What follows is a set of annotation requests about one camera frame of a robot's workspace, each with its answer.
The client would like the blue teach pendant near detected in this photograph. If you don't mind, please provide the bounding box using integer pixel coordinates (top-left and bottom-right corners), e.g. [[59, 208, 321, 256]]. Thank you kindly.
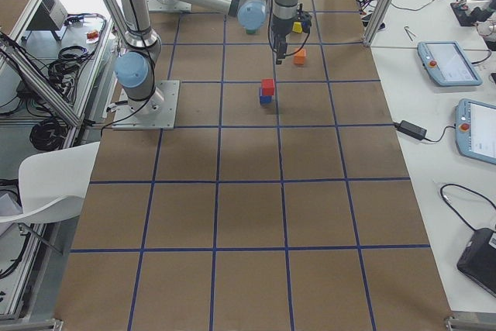
[[455, 98, 495, 164]]

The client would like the orange wooden block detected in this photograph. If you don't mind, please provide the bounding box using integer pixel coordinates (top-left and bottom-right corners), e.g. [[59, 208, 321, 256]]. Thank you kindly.
[[293, 48, 307, 66]]

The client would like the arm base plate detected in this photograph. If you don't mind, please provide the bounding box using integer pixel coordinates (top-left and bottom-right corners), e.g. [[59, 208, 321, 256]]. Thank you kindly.
[[146, 0, 191, 13], [112, 80, 180, 130]]

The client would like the blue teach pendant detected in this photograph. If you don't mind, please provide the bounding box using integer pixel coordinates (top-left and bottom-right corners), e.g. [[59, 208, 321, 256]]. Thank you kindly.
[[417, 41, 482, 87], [455, 98, 495, 164]]

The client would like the blue teach pendant far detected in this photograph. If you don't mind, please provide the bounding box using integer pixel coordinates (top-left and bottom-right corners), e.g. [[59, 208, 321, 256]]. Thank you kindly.
[[417, 41, 482, 87]]

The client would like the blue wooden block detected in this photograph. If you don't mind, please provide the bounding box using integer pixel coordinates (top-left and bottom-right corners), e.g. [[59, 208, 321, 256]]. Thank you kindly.
[[259, 88, 273, 105]]

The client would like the grey electronics box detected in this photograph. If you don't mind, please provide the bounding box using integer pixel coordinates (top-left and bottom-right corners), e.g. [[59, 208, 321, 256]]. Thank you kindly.
[[26, 0, 68, 41]]

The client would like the yellow wooden block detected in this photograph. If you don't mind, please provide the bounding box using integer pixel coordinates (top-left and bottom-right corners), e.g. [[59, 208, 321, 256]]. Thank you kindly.
[[292, 22, 303, 33]]

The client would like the red wooden block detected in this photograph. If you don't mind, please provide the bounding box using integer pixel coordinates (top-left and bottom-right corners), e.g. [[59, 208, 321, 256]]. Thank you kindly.
[[260, 78, 275, 96]]

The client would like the allen key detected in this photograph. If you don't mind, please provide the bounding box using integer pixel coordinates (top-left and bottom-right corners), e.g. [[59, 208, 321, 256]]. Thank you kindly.
[[404, 26, 415, 41]]

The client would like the black power adapter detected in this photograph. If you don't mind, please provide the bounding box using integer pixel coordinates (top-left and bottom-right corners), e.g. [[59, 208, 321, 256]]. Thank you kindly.
[[394, 120, 427, 140]]

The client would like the black laptop bag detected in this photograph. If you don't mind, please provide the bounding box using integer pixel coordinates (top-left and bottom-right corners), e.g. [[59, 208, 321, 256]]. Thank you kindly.
[[456, 228, 495, 296]]

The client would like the white plastic chair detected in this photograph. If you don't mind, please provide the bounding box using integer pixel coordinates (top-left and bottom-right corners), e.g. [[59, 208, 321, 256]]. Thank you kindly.
[[1, 142, 100, 233]]

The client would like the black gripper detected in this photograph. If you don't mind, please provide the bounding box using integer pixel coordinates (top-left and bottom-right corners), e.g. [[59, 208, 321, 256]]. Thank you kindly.
[[270, 19, 291, 65]]

